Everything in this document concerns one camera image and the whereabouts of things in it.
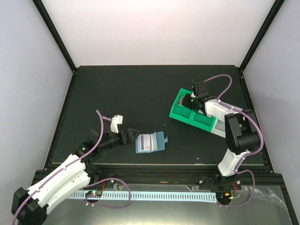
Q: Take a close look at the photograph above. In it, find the black front rail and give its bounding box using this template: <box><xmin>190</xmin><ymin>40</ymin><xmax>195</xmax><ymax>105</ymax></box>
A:
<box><xmin>91</xmin><ymin>163</ymin><xmax>218</xmax><ymax>186</ymax></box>

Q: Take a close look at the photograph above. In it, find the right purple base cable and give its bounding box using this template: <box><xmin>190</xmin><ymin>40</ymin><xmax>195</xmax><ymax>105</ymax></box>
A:
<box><xmin>216</xmin><ymin>169</ymin><xmax>256</xmax><ymax>209</ymax></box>

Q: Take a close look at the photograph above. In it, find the black frame post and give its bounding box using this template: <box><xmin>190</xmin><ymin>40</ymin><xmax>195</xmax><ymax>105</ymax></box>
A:
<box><xmin>32</xmin><ymin>0</ymin><xmax>77</xmax><ymax>73</ymax></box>
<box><xmin>239</xmin><ymin>0</ymin><xmax>285</xmax><ymax>72</ymax></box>

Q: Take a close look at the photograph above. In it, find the clear white bin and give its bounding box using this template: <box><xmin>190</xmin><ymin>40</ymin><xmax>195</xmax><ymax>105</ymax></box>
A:
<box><xmin>210</xmin><ymin>118</ymin><xmax>225</xmax><ymax>138</ymax></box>

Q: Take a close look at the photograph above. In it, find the left small circuit board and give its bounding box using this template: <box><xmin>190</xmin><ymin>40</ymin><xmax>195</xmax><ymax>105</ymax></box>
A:
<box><xmin>85</xmin><ymin>190</ymin><xmax>102</xmax><ymax>198</ymax></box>

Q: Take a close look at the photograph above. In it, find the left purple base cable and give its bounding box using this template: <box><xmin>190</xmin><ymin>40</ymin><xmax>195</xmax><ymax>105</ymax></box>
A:
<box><xmin>82</xmin><ymin>177</ymin><xmax>132</xmax><ymax>209</ymax></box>

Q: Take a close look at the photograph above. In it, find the right black frame post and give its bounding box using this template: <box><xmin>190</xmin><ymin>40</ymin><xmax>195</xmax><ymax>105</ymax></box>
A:
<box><xmin>239</xmin><ymin>0</ymin><xmax>285</xmax><ymax>72</ymax></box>

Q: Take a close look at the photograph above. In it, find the white slotted cable duct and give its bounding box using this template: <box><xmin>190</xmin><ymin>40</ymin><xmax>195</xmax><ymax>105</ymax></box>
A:
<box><xmin>68</xmin><ymin>190</ymin><xmax>217</xmax><ymax>203</ymax></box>

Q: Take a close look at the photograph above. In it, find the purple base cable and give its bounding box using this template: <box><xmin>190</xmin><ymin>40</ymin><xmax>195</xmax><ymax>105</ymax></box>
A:
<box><xmin>216</xmin><ymin>169</ymin><xmax>256</xmax><ymax>209</ymax></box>
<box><xmin>82</xmin><ymin>177</ymin><xmax>132</xmax><ymax>209</ymax></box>

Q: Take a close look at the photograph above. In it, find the red dot card in bin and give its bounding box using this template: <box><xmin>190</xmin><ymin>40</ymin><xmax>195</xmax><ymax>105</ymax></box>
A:
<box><xmin>178</xmin><ymin>98</ymin><xmax>183</xmax><ymax>105</ymax></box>

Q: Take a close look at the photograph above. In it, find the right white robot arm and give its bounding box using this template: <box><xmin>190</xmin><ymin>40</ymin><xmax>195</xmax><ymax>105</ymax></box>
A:
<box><xmin>180</xmin><ymin>82</ymin><xmax>264</xmax><ymax>189</ymax></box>

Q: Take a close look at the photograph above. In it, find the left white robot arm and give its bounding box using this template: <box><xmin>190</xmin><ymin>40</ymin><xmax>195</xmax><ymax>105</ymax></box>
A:
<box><xmin>11</xmin><ymin>128</ymin><xmax>140</xmax><ymax>225</ymax></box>

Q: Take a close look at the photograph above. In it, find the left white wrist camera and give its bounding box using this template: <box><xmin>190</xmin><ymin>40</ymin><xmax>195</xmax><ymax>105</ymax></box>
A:
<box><xmin>110</xmin><ymin>115</ymin><xmax>123</xmax><ymax>134</ymax></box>

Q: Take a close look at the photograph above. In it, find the white striped credit card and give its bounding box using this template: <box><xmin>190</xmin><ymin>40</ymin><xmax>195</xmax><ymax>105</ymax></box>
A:
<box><xmin>136</xmin><ymin>133</ymin><xmax>158</xmax><ymax>152</ymax></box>

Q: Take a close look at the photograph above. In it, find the left black frame post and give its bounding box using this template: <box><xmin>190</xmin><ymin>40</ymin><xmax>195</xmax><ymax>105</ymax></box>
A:
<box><xmin>32</xmin><ymin>0</ymin><xmax>77</xmax><ymax>73</ymax></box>

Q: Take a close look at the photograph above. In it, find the blue card holder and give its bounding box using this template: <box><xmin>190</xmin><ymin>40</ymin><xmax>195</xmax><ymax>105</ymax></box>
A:
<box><xmin>135</xmin><ymin>131</ymin><xmax>168</xmax><ymax>154</ymax></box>

